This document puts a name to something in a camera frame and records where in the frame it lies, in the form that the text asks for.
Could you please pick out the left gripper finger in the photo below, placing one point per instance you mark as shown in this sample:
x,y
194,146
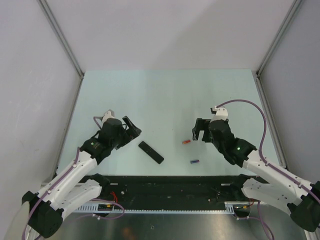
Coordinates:
x,y
128,122
133,132

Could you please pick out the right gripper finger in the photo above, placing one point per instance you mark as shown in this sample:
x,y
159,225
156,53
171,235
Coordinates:
x,y
195,132
202,124

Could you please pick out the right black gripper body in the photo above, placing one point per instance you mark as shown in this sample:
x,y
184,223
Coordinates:
x,y
207,137

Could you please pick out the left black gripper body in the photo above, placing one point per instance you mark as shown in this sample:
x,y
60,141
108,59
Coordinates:
x,y
122,140

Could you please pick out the blue purple battery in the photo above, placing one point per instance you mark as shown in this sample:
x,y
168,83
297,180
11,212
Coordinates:
x,y
194,161

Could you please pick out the black remote control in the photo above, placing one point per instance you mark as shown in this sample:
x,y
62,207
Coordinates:
x,y
151,152

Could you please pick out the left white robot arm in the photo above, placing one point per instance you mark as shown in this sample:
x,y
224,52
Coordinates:
x,y
54,202

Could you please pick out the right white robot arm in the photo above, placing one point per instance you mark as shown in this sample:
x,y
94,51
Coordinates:
x,y
297,197

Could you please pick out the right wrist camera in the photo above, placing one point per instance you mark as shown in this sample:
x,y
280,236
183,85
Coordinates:
x,y
219,113

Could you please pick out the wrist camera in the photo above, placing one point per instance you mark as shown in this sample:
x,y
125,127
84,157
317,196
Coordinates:
x,y
219,113
110,114

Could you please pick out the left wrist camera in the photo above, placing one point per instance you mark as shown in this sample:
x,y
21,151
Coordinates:
x,y
110,114

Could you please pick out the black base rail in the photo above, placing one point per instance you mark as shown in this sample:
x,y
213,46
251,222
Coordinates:
x,y
171,192

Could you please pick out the white slotted cable duct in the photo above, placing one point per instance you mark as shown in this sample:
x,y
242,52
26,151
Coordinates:
x,y
228,208

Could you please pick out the left aluminium frame post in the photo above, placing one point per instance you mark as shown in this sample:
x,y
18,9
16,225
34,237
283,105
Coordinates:
x,y
48,13

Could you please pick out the aluminium frame post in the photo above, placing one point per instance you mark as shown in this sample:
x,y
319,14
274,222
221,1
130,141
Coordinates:
x,y
287,21
48,13

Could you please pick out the right aluminium frame post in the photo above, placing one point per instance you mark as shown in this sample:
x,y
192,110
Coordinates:
x,y
287,21

